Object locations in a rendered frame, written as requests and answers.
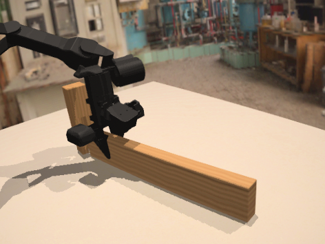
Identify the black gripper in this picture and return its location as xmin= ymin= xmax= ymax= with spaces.
xmin=66 ymin=91 xmax=124 ymax=159

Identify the wooden side rail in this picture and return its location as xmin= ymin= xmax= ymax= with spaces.
xmin=88 ymin=131 xmax=257 ymax=222

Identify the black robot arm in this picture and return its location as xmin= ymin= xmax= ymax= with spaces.
xmin=0 ymin=21 xmax=145 ymax=133

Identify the brown wooden post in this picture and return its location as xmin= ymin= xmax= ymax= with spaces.
xmin=62 ymin=82 xmax=94 ymax=155

